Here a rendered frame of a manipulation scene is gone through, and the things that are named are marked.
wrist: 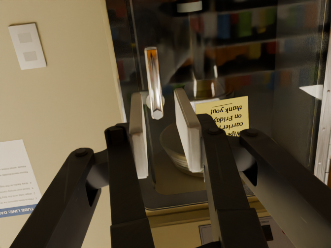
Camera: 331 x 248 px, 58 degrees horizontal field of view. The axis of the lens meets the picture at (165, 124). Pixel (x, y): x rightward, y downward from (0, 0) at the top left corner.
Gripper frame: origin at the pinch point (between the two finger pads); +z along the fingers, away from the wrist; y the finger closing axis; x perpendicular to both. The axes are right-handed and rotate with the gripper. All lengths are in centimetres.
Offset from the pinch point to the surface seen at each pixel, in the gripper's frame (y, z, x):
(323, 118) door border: 24.9, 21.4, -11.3
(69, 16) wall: -19, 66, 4
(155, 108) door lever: -0.1, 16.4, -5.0
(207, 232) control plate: 6.2, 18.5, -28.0
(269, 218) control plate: 16.6, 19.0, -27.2
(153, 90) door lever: 0.0, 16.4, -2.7
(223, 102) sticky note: 9.8, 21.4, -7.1
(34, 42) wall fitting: -29, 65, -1
